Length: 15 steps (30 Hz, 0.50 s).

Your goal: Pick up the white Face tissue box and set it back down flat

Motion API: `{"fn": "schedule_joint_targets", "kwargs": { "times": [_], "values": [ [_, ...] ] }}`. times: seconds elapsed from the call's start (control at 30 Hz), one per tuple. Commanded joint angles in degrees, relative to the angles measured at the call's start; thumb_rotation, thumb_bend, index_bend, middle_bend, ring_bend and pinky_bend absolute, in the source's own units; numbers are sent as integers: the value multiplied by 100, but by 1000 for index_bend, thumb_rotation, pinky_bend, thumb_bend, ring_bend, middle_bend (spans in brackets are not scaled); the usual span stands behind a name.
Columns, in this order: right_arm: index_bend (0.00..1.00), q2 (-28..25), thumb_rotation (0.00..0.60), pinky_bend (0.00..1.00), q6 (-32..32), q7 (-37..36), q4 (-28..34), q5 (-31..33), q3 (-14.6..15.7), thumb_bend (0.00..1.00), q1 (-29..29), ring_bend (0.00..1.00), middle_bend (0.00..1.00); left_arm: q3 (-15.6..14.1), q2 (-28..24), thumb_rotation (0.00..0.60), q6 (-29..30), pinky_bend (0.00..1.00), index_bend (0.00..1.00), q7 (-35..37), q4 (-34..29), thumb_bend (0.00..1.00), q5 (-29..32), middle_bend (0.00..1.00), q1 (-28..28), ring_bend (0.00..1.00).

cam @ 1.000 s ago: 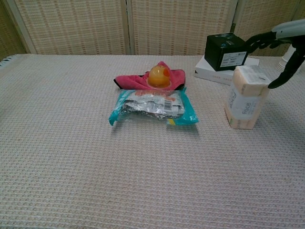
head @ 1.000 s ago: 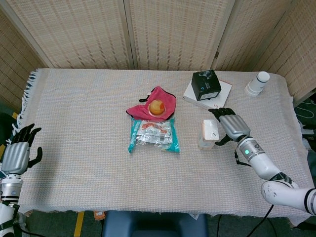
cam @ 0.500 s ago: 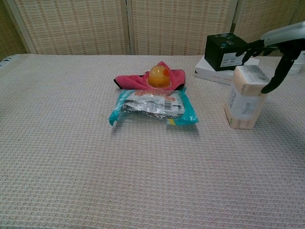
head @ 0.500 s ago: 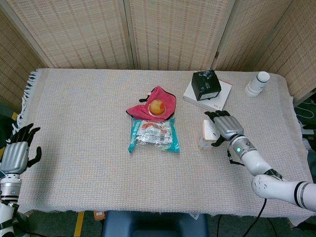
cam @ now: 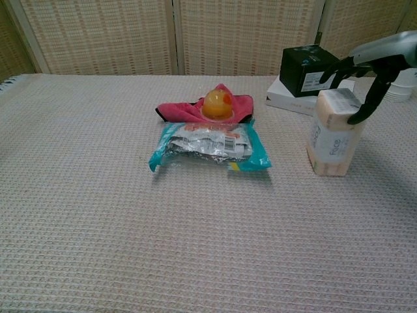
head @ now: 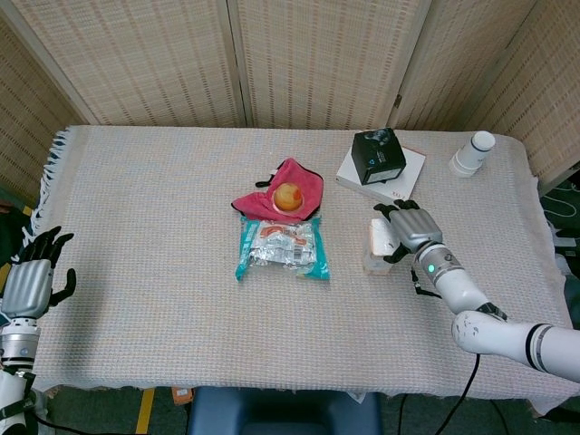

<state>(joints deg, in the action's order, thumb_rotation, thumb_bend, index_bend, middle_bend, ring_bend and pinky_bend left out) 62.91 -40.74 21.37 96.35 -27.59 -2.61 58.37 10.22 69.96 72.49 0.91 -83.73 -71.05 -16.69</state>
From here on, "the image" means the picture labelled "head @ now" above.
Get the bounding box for pink cloth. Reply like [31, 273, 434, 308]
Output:
[230, 157, 325, 223]

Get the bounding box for white plastic bottle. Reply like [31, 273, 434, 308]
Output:
[449, 130, 496, 179]

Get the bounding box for woven beige tablecloth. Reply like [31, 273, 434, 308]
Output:
[26, 124, 580, 416]

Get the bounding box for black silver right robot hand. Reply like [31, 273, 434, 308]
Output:
[373, 199, 444, 264]

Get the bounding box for flat white box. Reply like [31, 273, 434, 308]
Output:
[335, 145, 428, 210]

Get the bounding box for bamboo folding screen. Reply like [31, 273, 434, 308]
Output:
[0, 0, 580, 203]

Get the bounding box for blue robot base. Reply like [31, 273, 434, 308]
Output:
[187, 387, 384, 435]

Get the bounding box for black cube box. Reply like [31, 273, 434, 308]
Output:
[351, 127, 407, 186]

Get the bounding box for black cable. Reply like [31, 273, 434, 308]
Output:
[435, 353, 481, 435]

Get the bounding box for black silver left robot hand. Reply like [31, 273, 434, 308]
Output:
[1, 226, 78, 321]

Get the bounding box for pink wipes packet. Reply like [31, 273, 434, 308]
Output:
[362, 217, 395, 276]

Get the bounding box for orange jelly cup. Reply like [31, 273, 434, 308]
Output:
[272, 181, 304, 213]

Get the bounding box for teal silver snack bag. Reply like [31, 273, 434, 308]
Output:
[234, 215, 332, 282]

